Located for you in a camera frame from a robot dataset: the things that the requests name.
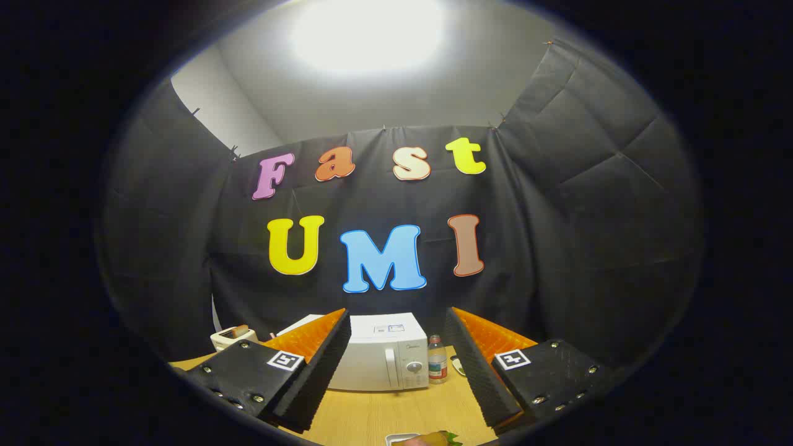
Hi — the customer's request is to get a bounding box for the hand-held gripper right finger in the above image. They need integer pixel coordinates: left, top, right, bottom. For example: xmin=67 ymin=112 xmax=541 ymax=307
xmin=443 ymin=307 xmax=614 ymax=434

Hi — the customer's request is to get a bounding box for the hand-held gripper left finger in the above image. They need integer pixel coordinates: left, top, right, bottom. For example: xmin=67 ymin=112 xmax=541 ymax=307
xmin=184 ymin=308 xmax=352 ymax=433

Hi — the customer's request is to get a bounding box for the white microwave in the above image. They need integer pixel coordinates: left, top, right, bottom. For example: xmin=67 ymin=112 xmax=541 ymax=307
xmin=277 ymin=313 xmax=430 ymax=392

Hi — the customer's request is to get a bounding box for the brown bread lettuce sandwich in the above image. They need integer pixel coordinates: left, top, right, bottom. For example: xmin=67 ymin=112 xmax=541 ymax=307
xmin=403 ymin=432 xmax=463 ymax=446

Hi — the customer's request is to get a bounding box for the glass bottle with red cap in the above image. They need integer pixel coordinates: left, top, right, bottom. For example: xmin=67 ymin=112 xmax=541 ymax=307
xmin=427 ymin=334 xmax=449 ymax=385

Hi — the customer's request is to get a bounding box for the white toaster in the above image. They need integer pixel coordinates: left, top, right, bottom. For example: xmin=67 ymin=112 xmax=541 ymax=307
xmin=210 ymin=325 xmax=260 ymax=352

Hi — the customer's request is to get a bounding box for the bright ceiling light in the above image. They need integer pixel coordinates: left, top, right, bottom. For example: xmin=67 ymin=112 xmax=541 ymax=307
xmin=291 ymin=0 xmax=447 ymax=76

